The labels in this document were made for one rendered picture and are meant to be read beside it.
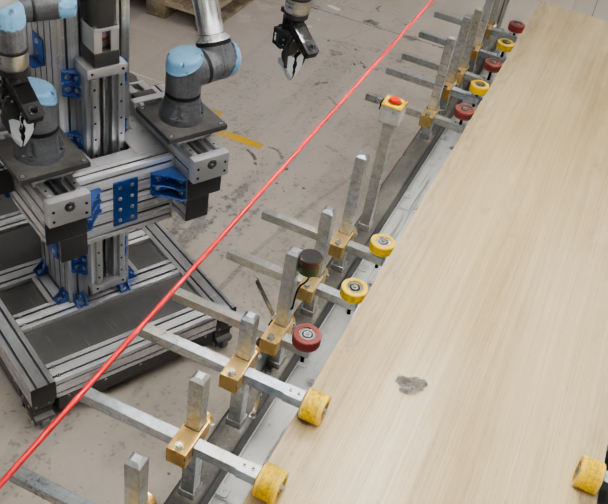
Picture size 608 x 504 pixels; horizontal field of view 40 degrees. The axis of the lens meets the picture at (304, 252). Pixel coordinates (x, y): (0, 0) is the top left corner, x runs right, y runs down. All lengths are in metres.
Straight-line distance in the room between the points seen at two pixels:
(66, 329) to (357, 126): 2.40
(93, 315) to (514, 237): 1.58
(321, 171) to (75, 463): 2.17
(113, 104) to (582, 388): 1.65
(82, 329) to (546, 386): 1.71
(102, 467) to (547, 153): 2.02
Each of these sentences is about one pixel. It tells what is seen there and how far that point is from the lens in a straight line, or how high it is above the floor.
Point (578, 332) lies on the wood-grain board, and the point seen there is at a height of 0.90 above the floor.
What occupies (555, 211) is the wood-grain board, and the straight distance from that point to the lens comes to 3.02.
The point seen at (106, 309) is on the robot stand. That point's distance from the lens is 3.28.
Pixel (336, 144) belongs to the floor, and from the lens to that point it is 4.74.
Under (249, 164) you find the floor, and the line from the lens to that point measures 4.46.
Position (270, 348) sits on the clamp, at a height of 0.85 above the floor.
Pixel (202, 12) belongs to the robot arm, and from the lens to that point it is 2.76.
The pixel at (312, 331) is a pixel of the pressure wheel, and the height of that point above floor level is 0.91.
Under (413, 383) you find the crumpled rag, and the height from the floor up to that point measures 0.91.
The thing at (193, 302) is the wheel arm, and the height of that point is 0.86.
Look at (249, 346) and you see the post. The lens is 2.05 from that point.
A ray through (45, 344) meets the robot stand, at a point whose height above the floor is 0.21.
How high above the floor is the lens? 2.52
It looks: 40 degrees down
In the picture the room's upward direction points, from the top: 10 degrees clockwise
